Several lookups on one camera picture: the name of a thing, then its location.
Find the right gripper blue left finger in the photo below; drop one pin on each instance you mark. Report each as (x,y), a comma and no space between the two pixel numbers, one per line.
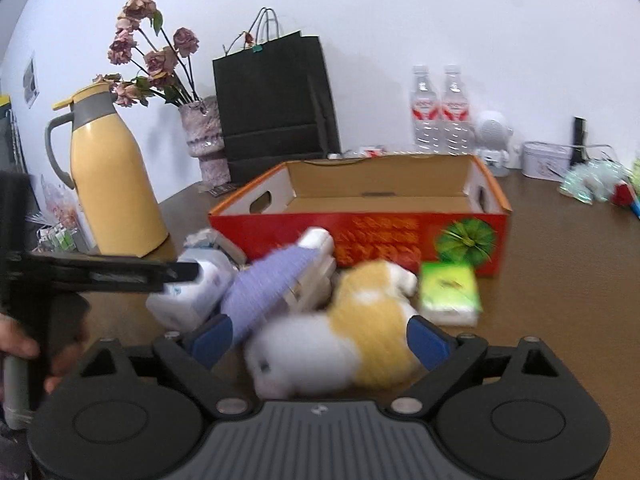
(208,343)

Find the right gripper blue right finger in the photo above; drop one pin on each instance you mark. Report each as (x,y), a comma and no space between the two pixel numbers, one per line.
(428,343)

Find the white wet wipes canister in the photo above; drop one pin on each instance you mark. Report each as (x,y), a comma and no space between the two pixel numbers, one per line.
(186,306)

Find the white yellow plush toy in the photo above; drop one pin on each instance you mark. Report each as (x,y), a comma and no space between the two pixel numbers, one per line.
(360,340)

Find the purple towel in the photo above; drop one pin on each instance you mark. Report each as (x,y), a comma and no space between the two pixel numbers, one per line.
(257,290)

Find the white package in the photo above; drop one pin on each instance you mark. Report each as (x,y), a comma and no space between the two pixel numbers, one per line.
(312,288)

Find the person's left hand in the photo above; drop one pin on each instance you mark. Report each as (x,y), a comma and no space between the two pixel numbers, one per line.
(15,341)

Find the green tissue pack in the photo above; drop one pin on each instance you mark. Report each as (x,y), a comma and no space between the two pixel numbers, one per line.
(448,294)

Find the yellow thermos jug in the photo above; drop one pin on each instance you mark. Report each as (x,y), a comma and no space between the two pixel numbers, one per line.
(108,174)

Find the red orange cardboard box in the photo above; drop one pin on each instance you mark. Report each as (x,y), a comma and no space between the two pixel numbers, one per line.
(407,209)

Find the small dark card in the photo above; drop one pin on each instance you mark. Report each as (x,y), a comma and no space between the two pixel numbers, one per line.
(221,189)

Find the lying water bottle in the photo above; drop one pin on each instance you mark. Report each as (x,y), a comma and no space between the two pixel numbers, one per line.
(370,151)

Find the right standing water bottle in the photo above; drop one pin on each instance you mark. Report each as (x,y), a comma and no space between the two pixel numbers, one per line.
(455,107)

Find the standing water bottle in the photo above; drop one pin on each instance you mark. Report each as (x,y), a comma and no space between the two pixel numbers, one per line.
(425,110)
(455,107)

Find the left standing water bottle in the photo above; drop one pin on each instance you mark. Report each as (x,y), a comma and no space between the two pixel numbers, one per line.
(425,110)

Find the white oval tin box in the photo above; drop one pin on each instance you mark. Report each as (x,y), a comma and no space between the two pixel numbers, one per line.
(545,161)

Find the white astronaut speaker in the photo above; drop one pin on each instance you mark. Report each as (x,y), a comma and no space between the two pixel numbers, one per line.
(492,140)

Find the pink textured vase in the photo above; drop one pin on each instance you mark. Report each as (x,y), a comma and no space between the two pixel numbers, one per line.
(200,121)

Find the iridescent cellophane wrap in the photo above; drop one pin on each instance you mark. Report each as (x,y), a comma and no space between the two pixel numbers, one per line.
(593,181)

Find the red small object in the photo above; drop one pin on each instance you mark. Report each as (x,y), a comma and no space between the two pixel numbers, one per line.
(623,195)

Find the dried pink rose bouquet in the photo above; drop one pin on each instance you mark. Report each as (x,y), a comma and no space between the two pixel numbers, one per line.
(163,61)

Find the black paper shopping bag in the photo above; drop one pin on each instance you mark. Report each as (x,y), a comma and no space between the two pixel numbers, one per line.
(274,99)

